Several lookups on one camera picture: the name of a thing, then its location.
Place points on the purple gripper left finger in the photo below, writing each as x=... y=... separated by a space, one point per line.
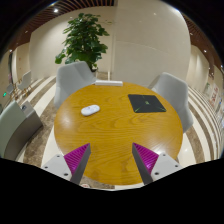
x=70 y=166

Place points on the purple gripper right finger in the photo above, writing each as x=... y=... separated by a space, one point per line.
x=153 y=166

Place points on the white computer mouse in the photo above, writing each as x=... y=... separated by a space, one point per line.
x=89 y=110

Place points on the black mouse pad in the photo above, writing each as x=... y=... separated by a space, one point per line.
x=145 y=103

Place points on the round wooden table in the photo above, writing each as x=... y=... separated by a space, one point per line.
x=112 y=131

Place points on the grey chair right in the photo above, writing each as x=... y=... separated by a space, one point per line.
x=175 y=91

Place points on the grey chair left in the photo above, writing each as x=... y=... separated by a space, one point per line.
x=70 y=78

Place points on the white planter box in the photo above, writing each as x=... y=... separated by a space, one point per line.
x=108 y=83

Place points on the grey background chair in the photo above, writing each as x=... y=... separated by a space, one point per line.
x=25 y=82

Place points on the green potted plant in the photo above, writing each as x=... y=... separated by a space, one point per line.
x=82 y=41

